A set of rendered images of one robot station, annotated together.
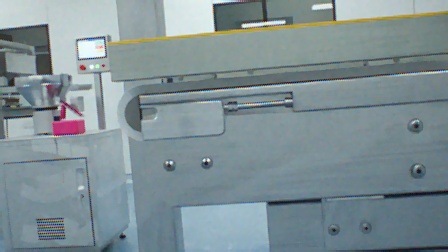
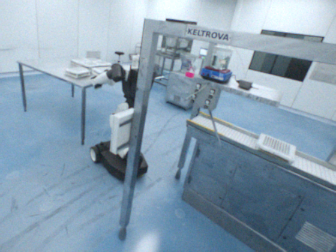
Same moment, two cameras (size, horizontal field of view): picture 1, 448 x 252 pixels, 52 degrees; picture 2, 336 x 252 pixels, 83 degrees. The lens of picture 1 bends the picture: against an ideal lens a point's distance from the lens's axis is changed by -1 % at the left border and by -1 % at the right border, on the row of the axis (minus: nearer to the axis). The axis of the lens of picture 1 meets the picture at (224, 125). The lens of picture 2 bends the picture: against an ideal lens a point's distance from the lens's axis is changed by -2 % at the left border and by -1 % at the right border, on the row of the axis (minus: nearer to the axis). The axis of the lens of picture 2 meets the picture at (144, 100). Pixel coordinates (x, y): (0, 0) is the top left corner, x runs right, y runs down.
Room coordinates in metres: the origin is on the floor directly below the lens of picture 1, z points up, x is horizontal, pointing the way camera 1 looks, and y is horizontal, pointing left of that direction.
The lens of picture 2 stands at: (-1.14, -0.34, 1.69)
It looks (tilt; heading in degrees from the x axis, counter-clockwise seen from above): 22 degrees down; 30
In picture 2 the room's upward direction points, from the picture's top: 9 degrees clockwise
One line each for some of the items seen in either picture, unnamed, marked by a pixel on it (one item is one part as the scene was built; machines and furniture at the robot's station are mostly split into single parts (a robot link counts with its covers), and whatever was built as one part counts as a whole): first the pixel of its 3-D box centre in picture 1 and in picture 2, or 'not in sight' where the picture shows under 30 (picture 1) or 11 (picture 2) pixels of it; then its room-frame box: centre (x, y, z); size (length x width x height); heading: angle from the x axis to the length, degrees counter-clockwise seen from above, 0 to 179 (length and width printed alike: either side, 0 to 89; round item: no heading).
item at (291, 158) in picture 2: not in sight; (275, 146); (0.48, -0.61, 0.97); 0.25 x 0.24 x 0.02; 174
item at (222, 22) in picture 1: (276, 48); (281, 54); (5.37, -0.66, 1.43); 1.38 x 0.01 x 1.16; 83
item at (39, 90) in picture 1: (55, 105); not in sight; (3.06, 1.09, 0.95); 0.49 x 0.36 x 0.37; 83
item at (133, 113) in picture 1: (172, 109); not in sight; (0.54, 0.06, 0.88); 0.27 x 0.03 x 0.03; 175
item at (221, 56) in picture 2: not in sight; (221, 56); (0.50, -0.03, 1.53); 0.15 x 0.15 x 0.19
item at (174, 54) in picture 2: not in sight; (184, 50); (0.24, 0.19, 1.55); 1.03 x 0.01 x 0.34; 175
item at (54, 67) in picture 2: not in sight; (77, 68); (0.85, 2.17, 0.87); 1.50 x 1.10 x 0.04; 93
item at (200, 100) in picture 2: not in sight; (204, 94); (0.41, 0.00, 1.22); 0.22 x 0.11 x 0.20; 85
